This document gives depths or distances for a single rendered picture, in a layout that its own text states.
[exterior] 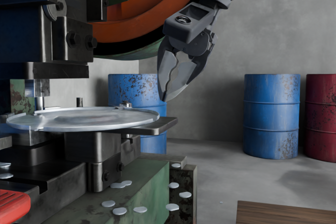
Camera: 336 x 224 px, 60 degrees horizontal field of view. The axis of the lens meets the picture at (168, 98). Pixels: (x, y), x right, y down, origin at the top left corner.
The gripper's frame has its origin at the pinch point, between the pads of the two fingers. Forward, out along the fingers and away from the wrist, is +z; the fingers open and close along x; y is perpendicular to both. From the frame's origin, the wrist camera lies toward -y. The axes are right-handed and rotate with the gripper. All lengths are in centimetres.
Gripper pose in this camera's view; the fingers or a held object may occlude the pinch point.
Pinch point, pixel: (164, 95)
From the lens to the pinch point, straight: 53.6
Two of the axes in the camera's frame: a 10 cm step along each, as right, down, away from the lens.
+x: -8.8, -4.4, 2.0
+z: -4.1, 9.0, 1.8
